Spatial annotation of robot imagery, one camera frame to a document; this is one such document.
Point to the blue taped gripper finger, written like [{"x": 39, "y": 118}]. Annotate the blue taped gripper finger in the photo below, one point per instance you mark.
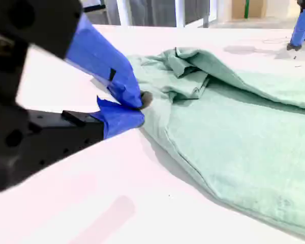
[
  {"x": 301, "y": 28},
  {"x": 117, "y": 122},
  {"x": 104, "y": 58}
]

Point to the pale green T-shirt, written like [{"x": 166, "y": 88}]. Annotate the pale green T-shirt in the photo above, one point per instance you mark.
[{"x": 231, "y": 127}]

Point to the cardboard box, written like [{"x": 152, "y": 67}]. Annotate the cardboard box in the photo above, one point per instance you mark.
[{"x": 249, "y": 8}]

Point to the white frame post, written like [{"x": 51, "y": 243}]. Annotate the white frame post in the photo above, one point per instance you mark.
[
  {"x": 123, "y": 11},
  {"x": 180, "y": 12}
]

